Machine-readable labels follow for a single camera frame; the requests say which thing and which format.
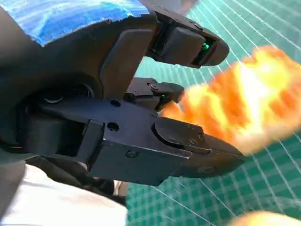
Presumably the green cutting mat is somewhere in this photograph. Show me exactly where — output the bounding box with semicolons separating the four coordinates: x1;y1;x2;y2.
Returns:
126;0;301;226

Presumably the striped toy bread roll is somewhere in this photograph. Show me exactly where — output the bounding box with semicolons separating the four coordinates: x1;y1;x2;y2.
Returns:
162;46;301;157

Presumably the person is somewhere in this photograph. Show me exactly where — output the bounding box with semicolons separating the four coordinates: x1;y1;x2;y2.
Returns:
0;156;129;226

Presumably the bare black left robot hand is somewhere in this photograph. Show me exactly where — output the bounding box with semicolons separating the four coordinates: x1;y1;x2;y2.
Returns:
0;0;245;186

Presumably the round toy bread bun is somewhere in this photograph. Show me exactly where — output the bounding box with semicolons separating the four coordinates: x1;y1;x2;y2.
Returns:
225;210;301;226

